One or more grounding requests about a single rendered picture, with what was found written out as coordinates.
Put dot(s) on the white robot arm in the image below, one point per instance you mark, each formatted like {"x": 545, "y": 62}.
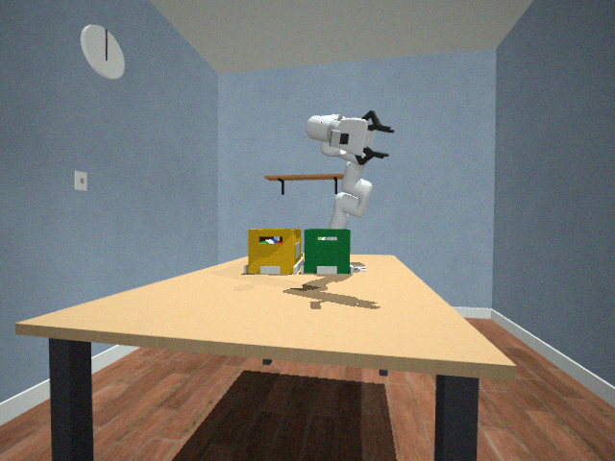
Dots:
{"x": 357, "y": 191}

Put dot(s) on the green plastic bottle crate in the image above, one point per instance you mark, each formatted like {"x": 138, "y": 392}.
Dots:
{"x": 327, "y": 252}

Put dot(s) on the yellow crate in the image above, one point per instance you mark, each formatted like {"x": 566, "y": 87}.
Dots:
{"x": 285, "y": 255}

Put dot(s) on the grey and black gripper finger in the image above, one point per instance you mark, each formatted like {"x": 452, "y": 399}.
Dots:
{"x": 376, "y": 123}
{"x": 369, "y": 154}

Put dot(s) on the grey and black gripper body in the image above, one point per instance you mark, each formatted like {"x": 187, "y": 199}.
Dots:
{"x": 359, "y": 137}

